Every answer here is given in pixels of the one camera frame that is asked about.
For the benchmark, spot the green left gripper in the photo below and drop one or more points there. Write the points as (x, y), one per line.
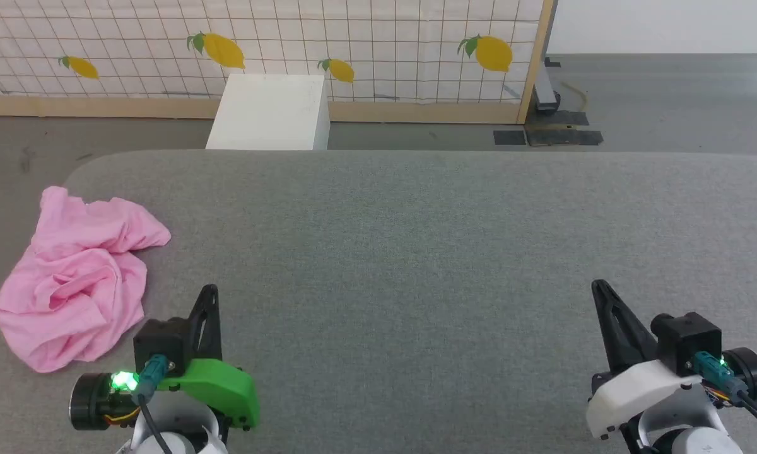
(217, 384)

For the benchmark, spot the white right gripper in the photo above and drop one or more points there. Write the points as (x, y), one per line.
(637, 388)

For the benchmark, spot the pink cloth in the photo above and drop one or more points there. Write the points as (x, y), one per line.
(76, 284)

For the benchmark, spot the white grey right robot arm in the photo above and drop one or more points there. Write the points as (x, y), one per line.
(687, 435)

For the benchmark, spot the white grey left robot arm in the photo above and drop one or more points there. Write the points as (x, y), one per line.
(176, 432)

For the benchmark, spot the wide black floor tape patch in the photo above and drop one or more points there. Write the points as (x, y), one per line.
(564, 137)

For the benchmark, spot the grey fabric sofa cushion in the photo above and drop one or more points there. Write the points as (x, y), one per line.
(416, 252)

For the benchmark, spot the white rectangular box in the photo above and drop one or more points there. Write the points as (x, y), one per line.
(268, 113)

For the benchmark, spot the black floor mat under foot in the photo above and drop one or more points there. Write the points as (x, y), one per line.
(561, 118)

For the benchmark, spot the small black floor tape patch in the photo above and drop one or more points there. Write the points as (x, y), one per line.
(510, 137)

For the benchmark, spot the grey metal partition foot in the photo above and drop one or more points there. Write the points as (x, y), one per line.
(544, 88)

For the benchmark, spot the lemon print tile partition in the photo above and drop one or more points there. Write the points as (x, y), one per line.
(353, 38)

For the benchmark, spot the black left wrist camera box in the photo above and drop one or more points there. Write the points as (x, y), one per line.
(161, 343)

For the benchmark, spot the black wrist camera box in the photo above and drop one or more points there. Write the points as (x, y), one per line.
(161, 343)
(687, 340)

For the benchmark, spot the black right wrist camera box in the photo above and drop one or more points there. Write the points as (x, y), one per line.
(687, 340)

